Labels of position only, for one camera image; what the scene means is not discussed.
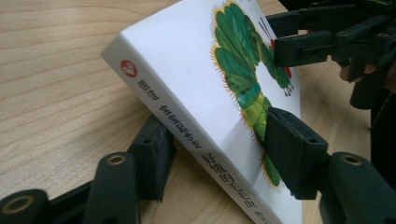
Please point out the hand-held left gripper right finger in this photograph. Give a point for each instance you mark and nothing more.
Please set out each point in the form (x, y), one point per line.
(295, 155)

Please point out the white caterpillar picture book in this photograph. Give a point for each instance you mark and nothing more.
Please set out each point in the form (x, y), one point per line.
(180, 62)

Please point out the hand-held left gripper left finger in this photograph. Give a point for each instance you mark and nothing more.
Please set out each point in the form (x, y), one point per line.
(155, 161)

